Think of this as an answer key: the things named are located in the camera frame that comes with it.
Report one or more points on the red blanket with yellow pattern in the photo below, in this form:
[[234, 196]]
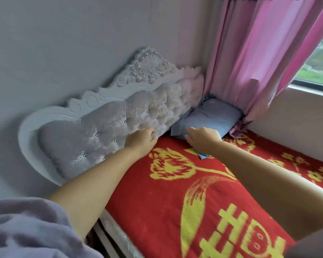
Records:
[[164, 212]]

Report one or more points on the person's right hand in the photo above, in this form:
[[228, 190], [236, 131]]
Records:
[[206, 139]]

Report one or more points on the grey fleece left sleeve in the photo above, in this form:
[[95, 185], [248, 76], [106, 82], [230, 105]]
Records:
[[29, 228]]

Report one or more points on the person's left forearm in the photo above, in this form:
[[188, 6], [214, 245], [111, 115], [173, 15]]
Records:
[[97, 182]]

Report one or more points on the person's right forearm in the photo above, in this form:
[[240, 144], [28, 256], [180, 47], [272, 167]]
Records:
[[271, 185]]

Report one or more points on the window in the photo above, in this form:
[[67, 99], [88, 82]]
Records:
[[320, 64]]

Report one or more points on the person's left thumb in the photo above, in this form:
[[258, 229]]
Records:
[[154, 141]]

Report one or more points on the person's left hand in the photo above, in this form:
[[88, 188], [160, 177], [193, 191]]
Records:
[[140, 142]]

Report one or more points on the white bed frame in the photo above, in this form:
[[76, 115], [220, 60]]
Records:
[[103, 244]]

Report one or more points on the person's right thumb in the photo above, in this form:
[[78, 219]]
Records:
[[189, 139]]

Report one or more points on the white tufted carved headboard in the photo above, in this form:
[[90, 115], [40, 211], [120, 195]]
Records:
[[97, 126]]

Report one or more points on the pink curtain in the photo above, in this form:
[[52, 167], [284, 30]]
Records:
[[258, 51]]

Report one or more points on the blue pillow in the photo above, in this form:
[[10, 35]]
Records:
[[218, 115]]

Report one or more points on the grey fleece sleeve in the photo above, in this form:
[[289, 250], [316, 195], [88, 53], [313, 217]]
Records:
[[312, 244], [29, 228]]

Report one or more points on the grey fleece right sleeve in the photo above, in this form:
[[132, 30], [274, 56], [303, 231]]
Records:
[[312, 244]]

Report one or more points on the plastic-covered mattress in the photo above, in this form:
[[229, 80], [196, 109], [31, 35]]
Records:
[[118, 236]]

